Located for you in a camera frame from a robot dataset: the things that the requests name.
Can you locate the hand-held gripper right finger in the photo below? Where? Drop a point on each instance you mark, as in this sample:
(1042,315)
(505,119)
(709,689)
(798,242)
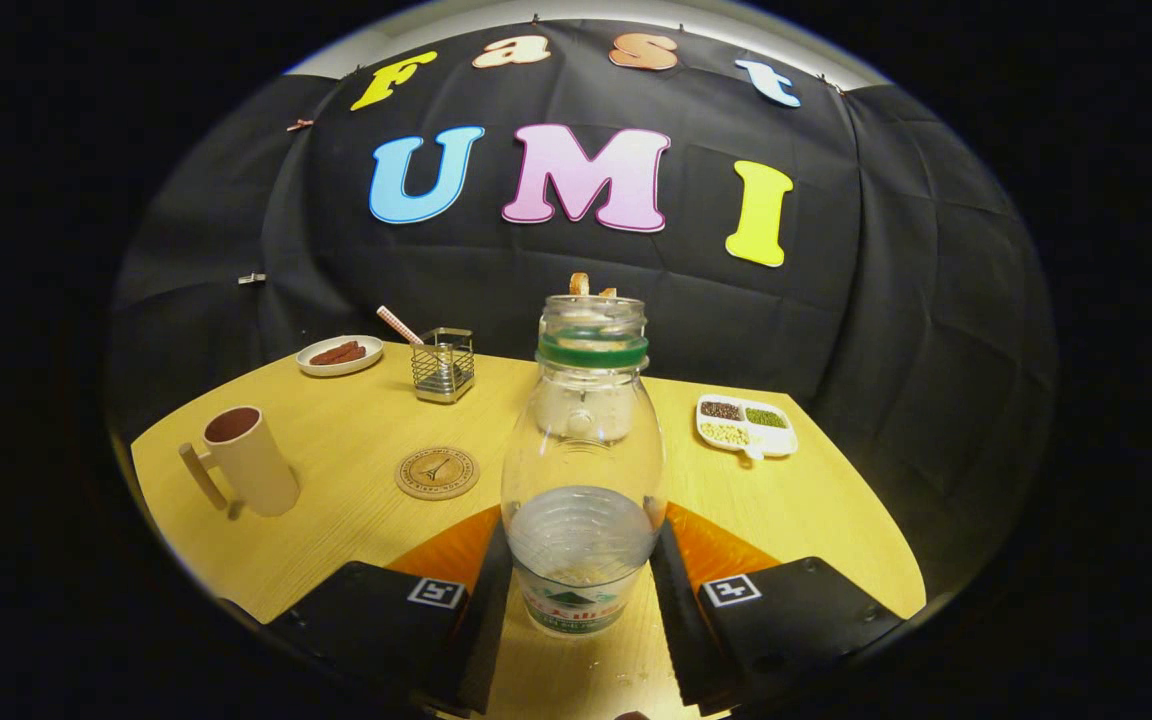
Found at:
(676,630)

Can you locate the black backdrop cloth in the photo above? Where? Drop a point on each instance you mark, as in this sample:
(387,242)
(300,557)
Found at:
(886,330)

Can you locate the red-brown sausage piece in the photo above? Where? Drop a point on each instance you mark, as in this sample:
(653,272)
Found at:
(354,353)
(328,354)

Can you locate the wooden table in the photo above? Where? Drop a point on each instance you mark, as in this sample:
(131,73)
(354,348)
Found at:
(336,540)

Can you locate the small white plate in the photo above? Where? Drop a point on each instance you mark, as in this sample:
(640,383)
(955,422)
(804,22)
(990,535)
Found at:
(371,346)

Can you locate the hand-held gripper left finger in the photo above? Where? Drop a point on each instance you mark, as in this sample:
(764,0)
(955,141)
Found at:
(491,620)

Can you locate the round wooden coaster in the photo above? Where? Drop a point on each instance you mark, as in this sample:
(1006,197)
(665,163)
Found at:
(437,473)

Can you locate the white divided dish with grains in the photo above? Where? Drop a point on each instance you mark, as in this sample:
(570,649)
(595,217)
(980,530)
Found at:
(776,442)

